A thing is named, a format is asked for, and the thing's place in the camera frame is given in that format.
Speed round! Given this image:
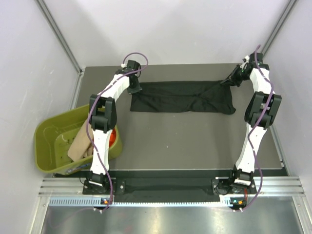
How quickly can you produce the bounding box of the black t shirt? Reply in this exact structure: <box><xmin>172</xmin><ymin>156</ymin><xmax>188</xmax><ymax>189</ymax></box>
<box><xmin>130</xmin><ymin>80</ymin><xmax>236</xmax><ymax>115</ymax></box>

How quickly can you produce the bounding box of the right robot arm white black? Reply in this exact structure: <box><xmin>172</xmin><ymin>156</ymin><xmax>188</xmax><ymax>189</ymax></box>
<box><xmin>227</xmin><ymin>51</ymin><xmax>282</xmax><ymax>193</ymax></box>

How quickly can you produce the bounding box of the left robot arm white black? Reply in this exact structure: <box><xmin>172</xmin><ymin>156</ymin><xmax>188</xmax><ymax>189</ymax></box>
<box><xmin>86</xmin><ymin>60</ymin><xmax>141</xmax><ymax>194</ymax></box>

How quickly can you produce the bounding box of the orange t shirt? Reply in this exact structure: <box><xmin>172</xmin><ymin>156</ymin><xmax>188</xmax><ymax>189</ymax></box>
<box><xmin>109</xmin><ymin>129</ymin><xmax>117</xmax><ymax>147</ymax></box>

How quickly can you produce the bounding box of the beige t shirt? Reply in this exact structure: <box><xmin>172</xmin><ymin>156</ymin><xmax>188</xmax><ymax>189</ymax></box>
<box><xmin>68</xmin><ymin>120</ymin><xmax>94</xmax><ymax>162</ymax></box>

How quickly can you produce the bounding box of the olive green plastic bin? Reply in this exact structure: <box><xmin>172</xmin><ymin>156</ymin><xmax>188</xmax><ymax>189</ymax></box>
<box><xmin>34</xmin><ymin>103</ymin><xmax>123</xmax><ymax>174</ymax></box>

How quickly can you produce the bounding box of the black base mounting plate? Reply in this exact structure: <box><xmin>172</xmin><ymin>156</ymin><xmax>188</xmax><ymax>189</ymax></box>
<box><xmin>82</xmin><ymin>169</ymin><xmax>234</xmax><ymax>195</ymax></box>

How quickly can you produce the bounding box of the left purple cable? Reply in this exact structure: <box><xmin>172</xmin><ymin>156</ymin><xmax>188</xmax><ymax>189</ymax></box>
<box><xmin>85</xmin><ymin>52</ymin><xmax>149</xmax><ymax>213</ymax></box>

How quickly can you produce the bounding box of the purple cable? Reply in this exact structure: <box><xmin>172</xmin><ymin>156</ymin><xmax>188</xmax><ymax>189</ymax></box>
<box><xmin>240</xmin><ymin>44</ymin><xmax>276</xmax><ymax>213</ymax></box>
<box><xmin>85</xmin><ymin>52</ymin><xmax>149</xmax><ymax>213</ymax></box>

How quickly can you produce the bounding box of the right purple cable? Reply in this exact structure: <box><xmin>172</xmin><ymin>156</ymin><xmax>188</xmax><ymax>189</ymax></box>
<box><xmin>240</xmin><ymin>44</ymin><xmax>276</xmax><ymax>213</ymax></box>

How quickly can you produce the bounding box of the right aluminium corner post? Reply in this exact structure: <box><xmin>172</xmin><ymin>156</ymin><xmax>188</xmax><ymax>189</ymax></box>
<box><xmin>250</xmin><ymin>0</ymin><xmax>297</xmax><ymax>69</ymax></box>

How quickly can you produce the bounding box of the aluminium corner post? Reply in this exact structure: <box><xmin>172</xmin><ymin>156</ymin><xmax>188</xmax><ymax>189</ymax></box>
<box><xmin>250</xmin><ymin>0</ymin><xmax>297</xmax><ymax>69</ymax></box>
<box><xmin>34</xmin><ymin>0</ymin><xmax>83</xmax><ymax>74</ymax></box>

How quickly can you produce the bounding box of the aluminium frame rail front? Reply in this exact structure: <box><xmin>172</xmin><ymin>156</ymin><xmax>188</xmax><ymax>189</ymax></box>
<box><xmin>39</xmin><ymin>176</ymin><xmax>305</xmax><ymax>197</ymax></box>

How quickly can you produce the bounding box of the left aluminium corner post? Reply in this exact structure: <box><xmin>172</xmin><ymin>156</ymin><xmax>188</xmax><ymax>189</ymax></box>
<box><xmin>34</xmin><ymin>0</ymin><xmax>83</xmax><ymax>74</ymax></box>

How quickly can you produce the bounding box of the grey slotted cable duct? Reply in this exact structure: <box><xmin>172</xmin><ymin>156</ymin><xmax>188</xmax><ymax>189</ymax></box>
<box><xmin>49</xmin><ymin>197</ymin><xmax>234</xmax><ymax>208</ymax></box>

